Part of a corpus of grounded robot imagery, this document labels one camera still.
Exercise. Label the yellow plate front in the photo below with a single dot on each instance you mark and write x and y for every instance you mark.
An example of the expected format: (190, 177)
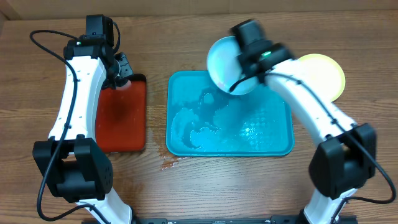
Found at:
(324, 74)

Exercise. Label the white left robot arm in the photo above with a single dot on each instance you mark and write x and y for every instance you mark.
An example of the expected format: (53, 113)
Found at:
(72, 164)

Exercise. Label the red black tray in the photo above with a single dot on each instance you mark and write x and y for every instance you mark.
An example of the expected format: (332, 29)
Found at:
(121, 117)

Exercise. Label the blue plastic tray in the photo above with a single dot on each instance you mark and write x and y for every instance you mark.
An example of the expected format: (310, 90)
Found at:
(204, 121)

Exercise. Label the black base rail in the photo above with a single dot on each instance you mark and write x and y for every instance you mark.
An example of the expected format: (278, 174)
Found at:
(217, 221)

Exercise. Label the light blue plate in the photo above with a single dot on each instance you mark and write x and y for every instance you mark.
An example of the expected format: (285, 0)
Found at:
(224, 68)

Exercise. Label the pink green scrub sponge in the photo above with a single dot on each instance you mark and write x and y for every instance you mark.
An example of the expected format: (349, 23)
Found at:
(124, 84)

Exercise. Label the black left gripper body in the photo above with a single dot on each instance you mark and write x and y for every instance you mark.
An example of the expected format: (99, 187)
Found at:
(120, 73)

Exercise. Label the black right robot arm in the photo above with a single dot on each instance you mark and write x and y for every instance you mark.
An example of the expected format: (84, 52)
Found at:
(345, 154)

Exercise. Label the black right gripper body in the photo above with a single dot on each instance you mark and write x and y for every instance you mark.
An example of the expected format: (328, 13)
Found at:
(243, 63)

